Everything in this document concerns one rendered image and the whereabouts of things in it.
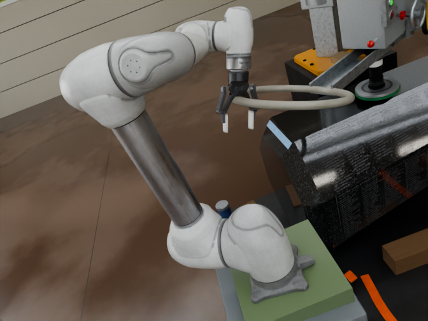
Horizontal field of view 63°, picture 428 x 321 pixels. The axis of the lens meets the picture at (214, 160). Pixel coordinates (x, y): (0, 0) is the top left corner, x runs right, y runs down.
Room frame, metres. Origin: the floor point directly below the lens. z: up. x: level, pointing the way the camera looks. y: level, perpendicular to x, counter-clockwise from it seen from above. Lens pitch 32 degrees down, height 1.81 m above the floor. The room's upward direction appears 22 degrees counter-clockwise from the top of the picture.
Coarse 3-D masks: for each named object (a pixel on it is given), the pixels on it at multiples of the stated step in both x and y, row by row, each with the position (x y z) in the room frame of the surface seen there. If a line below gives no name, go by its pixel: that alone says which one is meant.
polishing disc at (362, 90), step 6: (384, 78) 1.63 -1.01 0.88; (390, 78) 1.61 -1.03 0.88; (360, 84) 1.67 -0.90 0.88; (366, 84) 1.64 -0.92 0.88; (390, 84) 1.55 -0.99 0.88; (396, 84) 1.53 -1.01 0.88; (360, 90) 1.60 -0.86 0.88; (366, 90) 1.58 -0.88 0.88; (372, 90) 1.56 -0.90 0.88; (378, 90) 1.54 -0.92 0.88; (384, 90) 1.52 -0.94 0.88; (390, 90) 1.49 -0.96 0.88; (360, 96) 1.57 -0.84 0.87; (366, 96) 1.53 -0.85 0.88; (372, 96) 1.51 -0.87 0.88; (378, 96) 1.49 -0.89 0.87
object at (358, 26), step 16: (352, 0) 1.56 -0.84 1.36; (368, 0) 1.50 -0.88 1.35; (400, 0) 1.52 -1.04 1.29; (352, 16) 1.57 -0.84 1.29; (368, 16) 1.50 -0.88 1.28; (352, 32) 1.57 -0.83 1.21; (368, 32) 1.51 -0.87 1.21; (384, 32) 1.45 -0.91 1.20; (400, 32) 1.52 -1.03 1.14; (352, 48) 1.59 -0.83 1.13; (368, 48) 1.52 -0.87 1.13; (384, 48) 1.45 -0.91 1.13
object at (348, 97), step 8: (248, 88) 1.45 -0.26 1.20; (256, 88) 1.46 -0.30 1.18; (264, 88) 1.47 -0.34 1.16; (272, 88) 1.47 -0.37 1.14; (280, 88) 1.46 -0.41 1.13; (288, 88) 1.45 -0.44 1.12; (296, 88) 1.44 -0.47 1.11; (304, 88) 1.42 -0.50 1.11; (312, 88) 1.39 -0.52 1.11; (320, 88) 1.36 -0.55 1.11; (328, 88) 1.33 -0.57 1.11; (344, 96) 1.20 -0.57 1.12; (352, 96) 1.10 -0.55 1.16; (240, 104) 1.17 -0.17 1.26; (248, 104) 1.13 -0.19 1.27; (256, 104) 1.10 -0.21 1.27; (264, 104) 1.08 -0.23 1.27; (272, 104) 1.06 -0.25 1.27; (280, 104) 1.05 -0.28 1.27; (288, 104) 1.04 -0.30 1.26; (296, 104) 1.03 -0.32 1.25; (304, 104) 1.02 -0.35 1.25; (312, 104) 1.02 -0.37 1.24; (320, 104) 1.02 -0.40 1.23; (328, 104) 1.02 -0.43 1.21; (336, 104) 1.03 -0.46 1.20; (344, 104) 1.04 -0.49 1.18
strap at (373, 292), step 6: (360, 276) 1.18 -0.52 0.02; (366, 276) 1.16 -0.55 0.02; (366, 282) 1.13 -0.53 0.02; (372, 282) 1.12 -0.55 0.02; (366, 288) 1.10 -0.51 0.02; (372, 288) 1.09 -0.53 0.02; (372, 294) 1.06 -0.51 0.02; (378, 294) 1.04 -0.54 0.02; (378, 300) 1.02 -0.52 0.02; (378, 306) 0.99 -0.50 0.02; (384, 306) 0.97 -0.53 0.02; (384, 312) 0.95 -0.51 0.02; (390, 312) 0.94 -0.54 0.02; (390, 318) 0.91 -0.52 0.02
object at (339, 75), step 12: (348, 60) 1.56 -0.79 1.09; (360, 60) 1.55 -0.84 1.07; (372, 60) 1.47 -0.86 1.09; (324, 72) 1.46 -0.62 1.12; (336, 72) 1.50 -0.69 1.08; (348, 72) 1.37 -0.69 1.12; (360, 72) 1.42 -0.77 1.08; (312, 84) 1.41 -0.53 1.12; (324, 84) 1.43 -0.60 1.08; (336, 84) 1.32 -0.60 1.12
